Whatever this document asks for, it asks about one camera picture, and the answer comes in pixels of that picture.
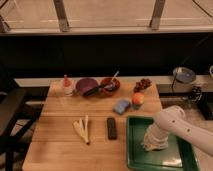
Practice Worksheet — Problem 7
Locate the blue sponge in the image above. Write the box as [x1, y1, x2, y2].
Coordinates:
[113, 99, 130, 115]

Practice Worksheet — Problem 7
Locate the dark chair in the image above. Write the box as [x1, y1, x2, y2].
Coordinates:
[0, 88, 39, 171]

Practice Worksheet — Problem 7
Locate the black spatula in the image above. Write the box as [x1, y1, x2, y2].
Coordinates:
[83, 83, 112, 97]

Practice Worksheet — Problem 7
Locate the white bottle red cap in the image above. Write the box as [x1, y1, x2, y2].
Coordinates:
[62, 75, 73, 96]

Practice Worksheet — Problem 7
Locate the yellow corn husk toy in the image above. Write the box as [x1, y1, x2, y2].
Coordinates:
[73, 116, 90, 145]

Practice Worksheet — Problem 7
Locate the orange and green cup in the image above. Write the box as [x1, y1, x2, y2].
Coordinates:
[132, 92, 145, 110]

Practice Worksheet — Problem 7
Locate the black cable bundle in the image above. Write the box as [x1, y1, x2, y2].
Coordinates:
[187, 85, 204, 104]

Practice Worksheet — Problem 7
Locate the black rectangular remote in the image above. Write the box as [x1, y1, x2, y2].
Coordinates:
[107, 117, 117, 140]

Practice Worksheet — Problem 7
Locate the bunch of dark grapes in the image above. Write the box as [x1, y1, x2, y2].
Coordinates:
[133, 79, 151, 92]

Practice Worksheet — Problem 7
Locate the grey towel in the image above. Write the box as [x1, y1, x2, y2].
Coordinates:
[142, 140, 168, 151]

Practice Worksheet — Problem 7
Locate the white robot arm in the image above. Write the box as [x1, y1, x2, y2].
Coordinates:
[143, 105, 213, 157]

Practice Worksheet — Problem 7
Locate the purple bowl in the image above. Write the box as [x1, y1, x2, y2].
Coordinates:
[76, 78, 98, 96]

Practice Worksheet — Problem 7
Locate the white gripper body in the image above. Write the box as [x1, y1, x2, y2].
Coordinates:
[143, 124, 169, 142]

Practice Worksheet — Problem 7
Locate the grey metal bowl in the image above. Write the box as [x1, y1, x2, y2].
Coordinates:
[173, 67, 196, 83]

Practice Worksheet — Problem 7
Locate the green plastic tray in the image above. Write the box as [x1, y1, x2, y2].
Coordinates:
[126, 116, 200, 171]

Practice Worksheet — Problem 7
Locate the red-brown bowl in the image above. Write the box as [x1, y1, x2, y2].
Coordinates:
[100, 77, 120, 96]

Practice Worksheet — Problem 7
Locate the silver spoon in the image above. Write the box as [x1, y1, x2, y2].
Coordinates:
[110, 71, 119, 82]

